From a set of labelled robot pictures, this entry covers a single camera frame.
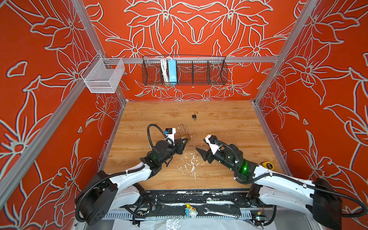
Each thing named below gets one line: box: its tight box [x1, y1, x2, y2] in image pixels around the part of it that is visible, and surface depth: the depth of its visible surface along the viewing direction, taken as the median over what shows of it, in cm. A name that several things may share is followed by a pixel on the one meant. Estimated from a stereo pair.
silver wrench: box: [203, 207, 240, 219], surface depth 70 cm
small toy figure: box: [184, 202, 199, 219], surface depth 69 cm
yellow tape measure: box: [261, 161, 275, 172], surface depth 85 cm
